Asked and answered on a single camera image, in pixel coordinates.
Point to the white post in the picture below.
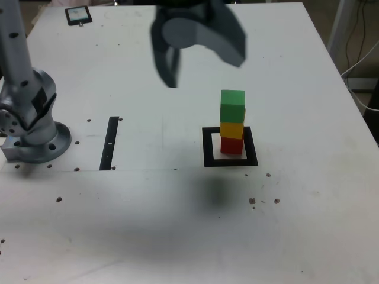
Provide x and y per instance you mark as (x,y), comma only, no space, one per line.
(340,26)

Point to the green cube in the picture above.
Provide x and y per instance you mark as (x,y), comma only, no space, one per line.
(232,106)

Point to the black tape square outline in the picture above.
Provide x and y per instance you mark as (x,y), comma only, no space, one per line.
(207,148)

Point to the yellow cube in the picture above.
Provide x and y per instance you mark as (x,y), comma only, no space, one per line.
(231,130)

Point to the red cube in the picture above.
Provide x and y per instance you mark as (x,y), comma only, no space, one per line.
(231,146)

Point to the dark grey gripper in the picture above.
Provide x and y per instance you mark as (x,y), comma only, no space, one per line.
(183,10)

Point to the black tape strip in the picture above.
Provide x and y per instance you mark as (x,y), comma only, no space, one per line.
(107,151)

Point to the black smartphone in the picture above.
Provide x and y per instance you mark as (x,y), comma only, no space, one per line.
(78,14)

